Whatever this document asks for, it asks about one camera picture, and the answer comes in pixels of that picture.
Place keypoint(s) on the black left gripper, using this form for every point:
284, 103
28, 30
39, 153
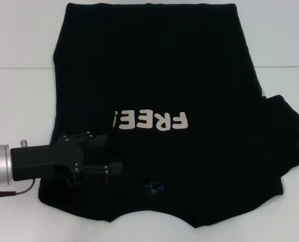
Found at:
43, 158

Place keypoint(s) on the black FREE print shirt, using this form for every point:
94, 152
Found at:
164, 75

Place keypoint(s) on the silver knob on left gripper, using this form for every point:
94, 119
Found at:
23, 143

